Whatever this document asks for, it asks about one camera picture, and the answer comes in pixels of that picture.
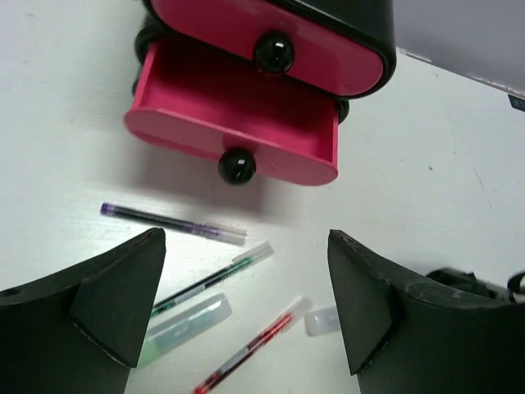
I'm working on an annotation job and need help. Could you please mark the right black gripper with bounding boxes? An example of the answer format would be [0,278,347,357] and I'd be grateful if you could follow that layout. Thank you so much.
[427,268,524,303]

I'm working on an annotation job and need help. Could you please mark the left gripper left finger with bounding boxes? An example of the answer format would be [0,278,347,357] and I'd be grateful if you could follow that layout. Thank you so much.
[1,228,166,393]

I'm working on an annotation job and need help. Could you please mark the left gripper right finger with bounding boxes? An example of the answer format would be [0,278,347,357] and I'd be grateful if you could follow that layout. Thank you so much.
[327,230,524,393]

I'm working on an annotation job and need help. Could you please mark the pink top drawer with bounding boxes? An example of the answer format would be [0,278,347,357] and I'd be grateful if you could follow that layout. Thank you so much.
[147,0,385,99]

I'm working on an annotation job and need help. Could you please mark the green highlighter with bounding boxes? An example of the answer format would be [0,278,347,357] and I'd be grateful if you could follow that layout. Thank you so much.
[136,294,232,369]

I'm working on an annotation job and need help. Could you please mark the orange highlighter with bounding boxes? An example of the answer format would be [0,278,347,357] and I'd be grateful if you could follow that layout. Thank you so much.
[304,306,340,337]

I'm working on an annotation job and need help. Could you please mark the red gel pen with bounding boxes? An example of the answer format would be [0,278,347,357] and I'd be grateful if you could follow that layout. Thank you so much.
[192,296,313,394]

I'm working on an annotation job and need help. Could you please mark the green gel pen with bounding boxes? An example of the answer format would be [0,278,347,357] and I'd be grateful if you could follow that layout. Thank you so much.
[150,241,274,318]

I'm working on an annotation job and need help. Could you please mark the purple gel pen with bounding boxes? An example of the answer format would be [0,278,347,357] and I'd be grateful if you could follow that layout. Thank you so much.
[100,202,247,245]

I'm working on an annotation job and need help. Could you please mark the black drawer cabinet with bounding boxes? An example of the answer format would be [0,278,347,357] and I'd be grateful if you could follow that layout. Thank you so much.
[133,0,398,124]

